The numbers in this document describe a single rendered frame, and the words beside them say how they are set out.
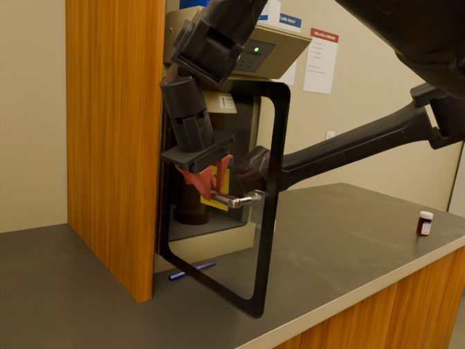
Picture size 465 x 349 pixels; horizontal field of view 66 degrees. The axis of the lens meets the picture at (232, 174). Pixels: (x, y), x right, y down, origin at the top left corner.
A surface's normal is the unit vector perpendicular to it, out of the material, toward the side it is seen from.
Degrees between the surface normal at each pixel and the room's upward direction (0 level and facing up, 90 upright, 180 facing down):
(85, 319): 0
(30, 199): 90
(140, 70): 90
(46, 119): 90
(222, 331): 0
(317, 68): 90
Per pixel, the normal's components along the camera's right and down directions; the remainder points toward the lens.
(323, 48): 0.63, 0.23
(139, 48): -0.77, 0.07
